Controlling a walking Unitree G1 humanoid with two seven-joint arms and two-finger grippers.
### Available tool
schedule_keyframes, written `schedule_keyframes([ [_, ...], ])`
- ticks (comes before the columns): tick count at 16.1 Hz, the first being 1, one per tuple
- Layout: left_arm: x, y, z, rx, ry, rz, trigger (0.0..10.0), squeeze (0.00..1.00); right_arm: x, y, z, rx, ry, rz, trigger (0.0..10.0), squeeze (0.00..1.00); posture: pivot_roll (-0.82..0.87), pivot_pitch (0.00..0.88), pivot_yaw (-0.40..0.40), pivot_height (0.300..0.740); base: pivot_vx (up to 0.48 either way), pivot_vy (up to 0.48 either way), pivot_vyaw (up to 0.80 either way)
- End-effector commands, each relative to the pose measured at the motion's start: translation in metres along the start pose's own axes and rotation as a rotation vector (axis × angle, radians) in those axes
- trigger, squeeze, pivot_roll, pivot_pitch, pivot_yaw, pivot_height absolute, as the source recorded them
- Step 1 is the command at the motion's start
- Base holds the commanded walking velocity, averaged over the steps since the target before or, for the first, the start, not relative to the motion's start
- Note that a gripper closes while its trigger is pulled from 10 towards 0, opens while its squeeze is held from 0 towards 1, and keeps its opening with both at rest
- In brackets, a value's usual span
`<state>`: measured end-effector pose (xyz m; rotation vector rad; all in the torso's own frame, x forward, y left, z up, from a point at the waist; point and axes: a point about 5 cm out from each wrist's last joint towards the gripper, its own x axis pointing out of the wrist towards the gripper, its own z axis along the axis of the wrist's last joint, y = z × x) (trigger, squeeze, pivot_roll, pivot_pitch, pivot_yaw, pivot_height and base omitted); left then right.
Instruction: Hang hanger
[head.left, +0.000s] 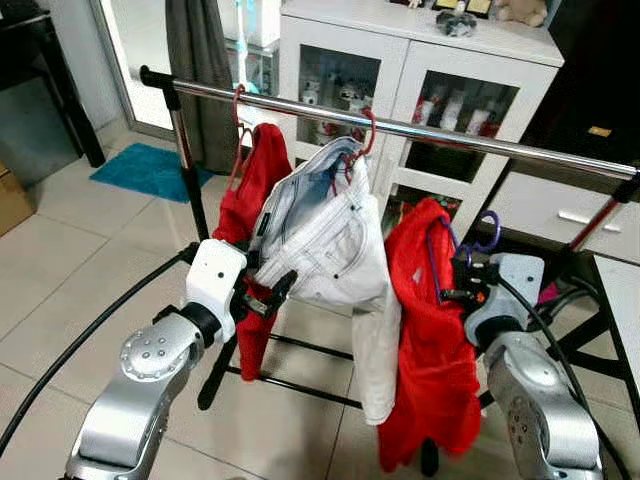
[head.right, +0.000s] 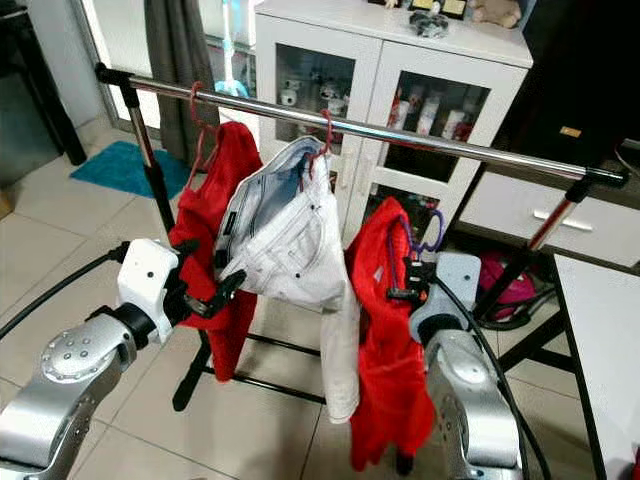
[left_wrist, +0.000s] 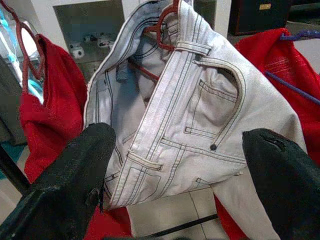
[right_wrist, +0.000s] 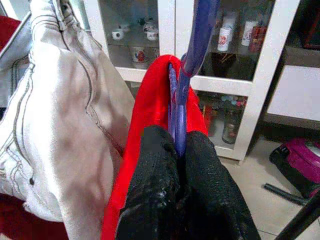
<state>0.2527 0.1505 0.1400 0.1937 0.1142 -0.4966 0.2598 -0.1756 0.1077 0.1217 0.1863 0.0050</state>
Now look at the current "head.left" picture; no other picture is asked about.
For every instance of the purple hanger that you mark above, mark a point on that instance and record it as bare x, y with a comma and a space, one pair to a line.
497, 234

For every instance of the red garment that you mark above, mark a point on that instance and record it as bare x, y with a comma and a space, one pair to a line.
255, 190
430, 370

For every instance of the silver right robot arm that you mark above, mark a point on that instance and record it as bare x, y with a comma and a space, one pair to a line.
540, 400

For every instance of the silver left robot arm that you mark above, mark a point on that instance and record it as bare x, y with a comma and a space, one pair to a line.
150, 355

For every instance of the red hanger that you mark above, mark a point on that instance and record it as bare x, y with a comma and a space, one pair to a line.
237, 120
372, 135

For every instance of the white jeans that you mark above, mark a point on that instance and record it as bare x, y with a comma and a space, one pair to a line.
330, 240

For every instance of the pink floor appliance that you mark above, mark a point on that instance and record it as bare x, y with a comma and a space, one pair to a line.
548, 292

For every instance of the white drawer unit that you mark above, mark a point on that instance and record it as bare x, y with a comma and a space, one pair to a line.
540, 205

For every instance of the metal clothes rack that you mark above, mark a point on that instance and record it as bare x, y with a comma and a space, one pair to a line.
450, 134

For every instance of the teal floor mat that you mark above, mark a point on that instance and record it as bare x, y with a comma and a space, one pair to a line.
140, 170

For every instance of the white glass door cabinet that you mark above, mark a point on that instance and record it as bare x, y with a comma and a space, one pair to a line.
400, 50

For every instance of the dark ornament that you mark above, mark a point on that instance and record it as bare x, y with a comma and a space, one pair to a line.
457, 24

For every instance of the black television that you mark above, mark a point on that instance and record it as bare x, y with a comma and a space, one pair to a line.
600, 60

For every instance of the grey curtain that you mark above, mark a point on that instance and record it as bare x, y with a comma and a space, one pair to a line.
200, 50

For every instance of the beige plush toy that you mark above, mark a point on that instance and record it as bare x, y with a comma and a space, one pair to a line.
520, 12

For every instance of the cardboard box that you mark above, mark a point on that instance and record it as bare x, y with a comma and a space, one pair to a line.
12, 200

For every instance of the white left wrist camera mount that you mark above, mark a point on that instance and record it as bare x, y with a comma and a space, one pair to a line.
215, 275

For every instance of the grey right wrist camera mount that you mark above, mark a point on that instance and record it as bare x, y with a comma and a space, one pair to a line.
520, 275

